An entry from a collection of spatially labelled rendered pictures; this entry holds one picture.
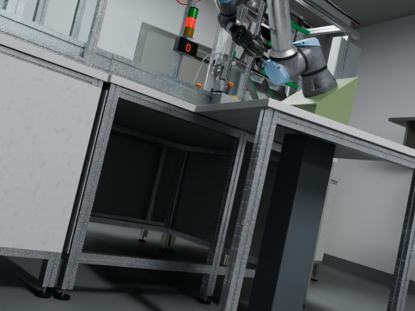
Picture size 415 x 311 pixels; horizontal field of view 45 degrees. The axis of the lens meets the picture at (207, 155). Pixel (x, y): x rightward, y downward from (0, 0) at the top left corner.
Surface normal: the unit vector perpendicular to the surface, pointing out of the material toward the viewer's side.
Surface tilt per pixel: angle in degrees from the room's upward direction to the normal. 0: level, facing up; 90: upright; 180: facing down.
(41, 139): 90
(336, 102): 90
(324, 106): 90
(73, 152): 90
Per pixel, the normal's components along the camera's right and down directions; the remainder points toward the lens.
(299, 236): 0.47, 0.04
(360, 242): -0.85, -0.22
